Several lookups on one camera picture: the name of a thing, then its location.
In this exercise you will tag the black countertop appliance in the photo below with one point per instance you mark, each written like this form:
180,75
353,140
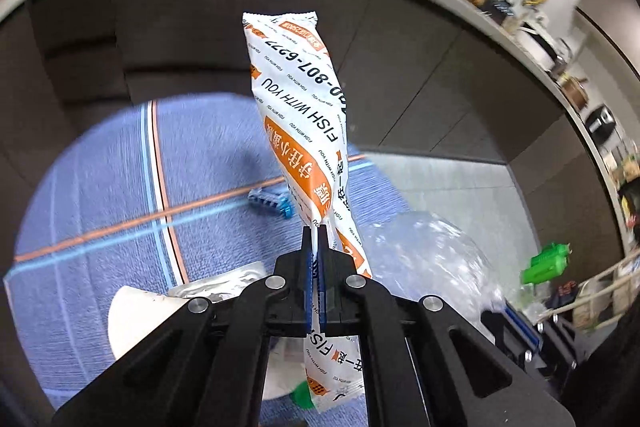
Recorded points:
600,123

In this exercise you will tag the green round plastic lid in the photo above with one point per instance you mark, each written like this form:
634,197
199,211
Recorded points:
301,396

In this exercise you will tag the silver foil packet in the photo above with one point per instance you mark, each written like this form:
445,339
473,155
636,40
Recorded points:
220,282

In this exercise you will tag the blue plaid tablecloth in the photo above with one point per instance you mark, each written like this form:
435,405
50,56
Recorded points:
100,187

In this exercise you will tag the dark kitchen cabinets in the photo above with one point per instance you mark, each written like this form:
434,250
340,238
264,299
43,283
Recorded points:
175,22

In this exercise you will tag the white orange printed packet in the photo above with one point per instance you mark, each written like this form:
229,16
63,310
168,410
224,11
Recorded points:
300,107

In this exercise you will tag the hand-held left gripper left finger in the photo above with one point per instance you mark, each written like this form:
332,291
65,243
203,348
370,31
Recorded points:
307,279

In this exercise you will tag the clear plastic bag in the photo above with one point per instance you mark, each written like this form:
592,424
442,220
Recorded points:
430,257

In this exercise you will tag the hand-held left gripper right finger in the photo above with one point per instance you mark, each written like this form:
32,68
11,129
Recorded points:
324,279

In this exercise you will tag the green plastic container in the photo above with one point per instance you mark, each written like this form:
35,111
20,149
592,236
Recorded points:
546,263

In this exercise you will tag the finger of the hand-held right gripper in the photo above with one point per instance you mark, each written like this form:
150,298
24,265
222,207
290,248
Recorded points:
522,326

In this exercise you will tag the blue candy wrapper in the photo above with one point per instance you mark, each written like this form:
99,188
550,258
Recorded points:
272,202

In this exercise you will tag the brass pot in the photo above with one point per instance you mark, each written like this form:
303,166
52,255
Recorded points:
572,89

